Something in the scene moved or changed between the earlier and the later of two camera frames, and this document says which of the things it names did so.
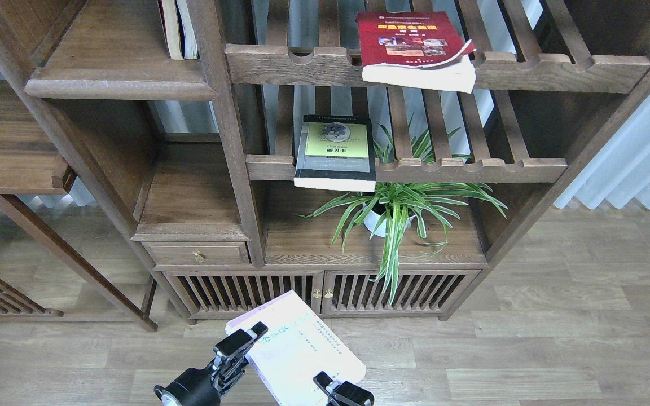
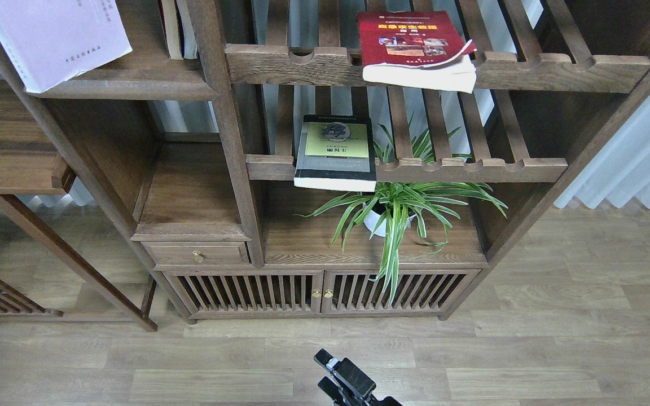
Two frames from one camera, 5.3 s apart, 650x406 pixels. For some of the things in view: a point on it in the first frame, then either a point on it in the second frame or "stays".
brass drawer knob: x=198 y=257 stays
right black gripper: x=345 y=394 -> x=361 y=384
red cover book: x=421 y=48 stays
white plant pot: x=376 y=221 stays
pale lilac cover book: x=297 y=345 -> x=47 y=42
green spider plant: x=430 y=203 stays
